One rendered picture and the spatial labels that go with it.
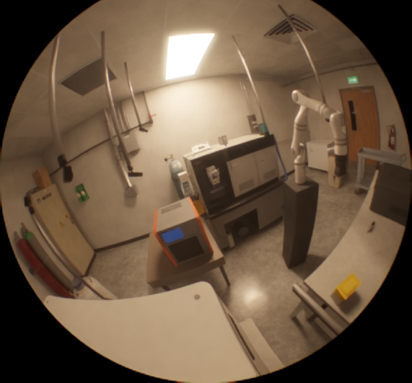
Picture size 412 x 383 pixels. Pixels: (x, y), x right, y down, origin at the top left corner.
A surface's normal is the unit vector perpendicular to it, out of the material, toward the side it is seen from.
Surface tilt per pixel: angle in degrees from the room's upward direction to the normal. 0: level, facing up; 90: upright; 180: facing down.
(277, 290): 0
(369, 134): 90
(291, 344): 0
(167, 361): 0
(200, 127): 90
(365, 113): 90
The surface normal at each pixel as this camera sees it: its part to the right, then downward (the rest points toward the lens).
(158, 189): 0.28, 0.22
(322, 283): -0.29, -0.91
